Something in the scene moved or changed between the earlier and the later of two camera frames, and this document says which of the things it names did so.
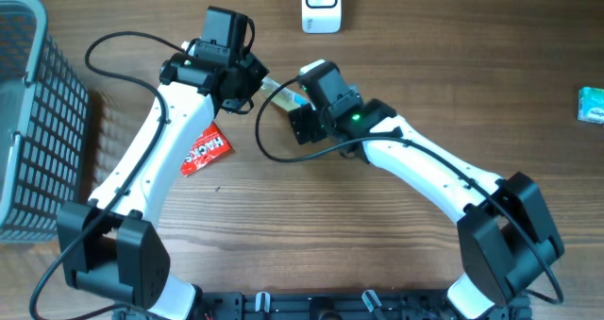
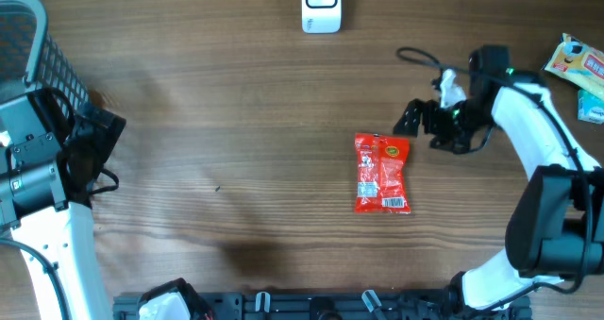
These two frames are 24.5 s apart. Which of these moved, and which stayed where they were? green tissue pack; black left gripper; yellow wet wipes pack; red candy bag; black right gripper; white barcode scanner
Moved: red candy bag; black left gripper; black right gripper; yellow wet wipes pack
Stayed: white barcode scanner; green tissue pack
